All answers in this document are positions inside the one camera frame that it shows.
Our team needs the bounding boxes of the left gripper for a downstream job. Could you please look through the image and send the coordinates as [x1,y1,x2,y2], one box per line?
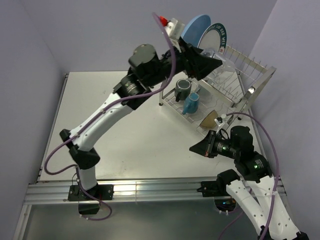
[146,35,222,88]

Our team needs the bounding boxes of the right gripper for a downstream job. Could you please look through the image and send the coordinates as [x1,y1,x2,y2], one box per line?
[189,128,239,158]

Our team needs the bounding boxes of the black bowl tan outside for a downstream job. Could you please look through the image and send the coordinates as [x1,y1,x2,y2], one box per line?
[199,110,218,130]

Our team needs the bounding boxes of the white plate green rim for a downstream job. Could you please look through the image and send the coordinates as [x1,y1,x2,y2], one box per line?
[197,22,227,54]

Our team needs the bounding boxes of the blue plastic plate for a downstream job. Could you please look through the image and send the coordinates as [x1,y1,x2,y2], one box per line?
[181,14,211,47]

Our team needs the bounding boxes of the clear plastic glass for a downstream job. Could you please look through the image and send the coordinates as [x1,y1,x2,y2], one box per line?
[201,48,236,86]

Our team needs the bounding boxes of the black mug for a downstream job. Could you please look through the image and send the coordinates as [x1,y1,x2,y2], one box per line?
[174,79,192,102]

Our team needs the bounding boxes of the grey blue plastic cup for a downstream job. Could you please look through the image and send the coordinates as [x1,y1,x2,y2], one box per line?
[194,84,213,102]

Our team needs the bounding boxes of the teal mug white inside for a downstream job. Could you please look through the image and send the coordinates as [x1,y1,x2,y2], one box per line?
[182,92,200,115]

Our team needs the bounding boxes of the stainless steel dish rack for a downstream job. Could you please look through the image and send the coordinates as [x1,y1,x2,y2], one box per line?
[159,46,277,136]

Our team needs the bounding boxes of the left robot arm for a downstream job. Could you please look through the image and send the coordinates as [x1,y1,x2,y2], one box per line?
[59,39,223,200]

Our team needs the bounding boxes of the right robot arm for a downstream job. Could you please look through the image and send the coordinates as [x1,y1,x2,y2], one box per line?
[189,125,309,240]

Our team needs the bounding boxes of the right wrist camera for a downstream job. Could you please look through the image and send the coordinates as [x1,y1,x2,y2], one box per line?
[214,114,228,135]

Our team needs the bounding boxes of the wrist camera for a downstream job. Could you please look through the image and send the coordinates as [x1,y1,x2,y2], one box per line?
[159,16,185,51]
[214,114,228,135]

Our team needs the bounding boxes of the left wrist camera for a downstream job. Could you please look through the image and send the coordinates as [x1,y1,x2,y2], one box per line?
[159,16,185,51]

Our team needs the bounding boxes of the aluminium mounting rail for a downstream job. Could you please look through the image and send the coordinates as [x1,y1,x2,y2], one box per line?
[23,177,217,205]

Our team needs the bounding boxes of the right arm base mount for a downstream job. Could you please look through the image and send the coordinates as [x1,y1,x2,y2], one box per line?
[196,180,241,215]

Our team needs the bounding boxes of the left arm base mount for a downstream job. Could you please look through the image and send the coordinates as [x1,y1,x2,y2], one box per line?
[67,183,115,216]

